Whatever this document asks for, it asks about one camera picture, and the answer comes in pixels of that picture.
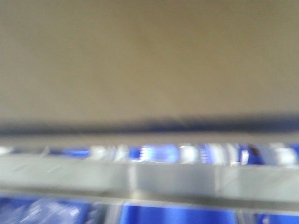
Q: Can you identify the brown cardboard box black print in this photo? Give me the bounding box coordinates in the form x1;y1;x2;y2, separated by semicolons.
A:
0;0;299;136

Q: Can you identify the blue bin lower middle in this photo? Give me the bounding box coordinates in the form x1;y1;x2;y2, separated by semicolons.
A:
119;204;238;224

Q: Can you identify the blue plastic storage bin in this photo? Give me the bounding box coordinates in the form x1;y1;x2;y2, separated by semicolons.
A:
0;143;299;167

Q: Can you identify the blue bin lower left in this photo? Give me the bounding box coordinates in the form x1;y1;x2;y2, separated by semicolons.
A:
0;197;91;224

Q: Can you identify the metal shelf front rail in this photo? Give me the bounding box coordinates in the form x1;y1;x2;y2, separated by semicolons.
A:
0;154;299;212

